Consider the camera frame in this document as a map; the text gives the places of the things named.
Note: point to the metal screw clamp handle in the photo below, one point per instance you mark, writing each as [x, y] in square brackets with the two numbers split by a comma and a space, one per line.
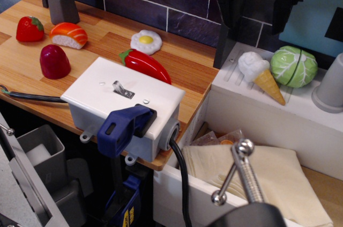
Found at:
[241, 151]

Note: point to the toy fried egg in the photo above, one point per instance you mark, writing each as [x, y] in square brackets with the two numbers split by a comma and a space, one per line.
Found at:
[146, 41]

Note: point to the grey plastic cup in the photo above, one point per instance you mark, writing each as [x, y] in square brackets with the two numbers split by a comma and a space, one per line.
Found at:
[327, 96]

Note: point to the red toy chili pepper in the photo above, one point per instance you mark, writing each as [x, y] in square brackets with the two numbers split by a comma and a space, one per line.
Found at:
[145, 64]

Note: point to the red toy strawberry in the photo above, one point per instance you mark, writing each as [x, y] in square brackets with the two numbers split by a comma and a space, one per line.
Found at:
[29, 29]

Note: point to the plastic snack bags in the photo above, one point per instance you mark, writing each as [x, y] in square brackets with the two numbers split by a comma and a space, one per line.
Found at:
[212, 139]

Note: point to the grey toy salt shaker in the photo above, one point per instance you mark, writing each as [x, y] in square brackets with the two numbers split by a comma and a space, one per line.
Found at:
[63, 11]

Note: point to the clear light switch toggle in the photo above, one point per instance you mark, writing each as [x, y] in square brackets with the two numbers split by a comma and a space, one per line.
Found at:
[119, 89]

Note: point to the teal box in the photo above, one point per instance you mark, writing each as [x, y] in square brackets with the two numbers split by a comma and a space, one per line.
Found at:
[316, 25]

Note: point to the dark red toy half-egg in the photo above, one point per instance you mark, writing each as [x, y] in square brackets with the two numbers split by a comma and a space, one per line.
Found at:
[54, 62]

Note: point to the white drawer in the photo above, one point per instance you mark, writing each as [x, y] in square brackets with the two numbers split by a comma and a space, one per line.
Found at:
[297, 156]

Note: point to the white switch box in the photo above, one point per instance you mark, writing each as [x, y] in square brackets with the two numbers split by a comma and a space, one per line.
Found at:
[91, 99]

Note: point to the green toy cabbage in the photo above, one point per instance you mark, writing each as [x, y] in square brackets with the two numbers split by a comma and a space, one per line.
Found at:
[293, 67]

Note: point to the dark grey post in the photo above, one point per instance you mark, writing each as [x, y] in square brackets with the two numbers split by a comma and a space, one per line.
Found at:
[226, 42]

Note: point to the grey metal bin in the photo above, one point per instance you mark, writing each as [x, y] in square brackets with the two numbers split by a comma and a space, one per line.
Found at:
[47, 155]

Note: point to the toy ice cream cone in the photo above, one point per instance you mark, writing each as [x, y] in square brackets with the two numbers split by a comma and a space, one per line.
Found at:
[257, 70]

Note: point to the toy salmon sushi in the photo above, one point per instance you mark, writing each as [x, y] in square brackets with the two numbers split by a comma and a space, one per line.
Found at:
[69, 35]

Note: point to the blue bar clamp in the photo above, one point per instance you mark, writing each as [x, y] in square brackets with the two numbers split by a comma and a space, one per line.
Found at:
[113, 137]

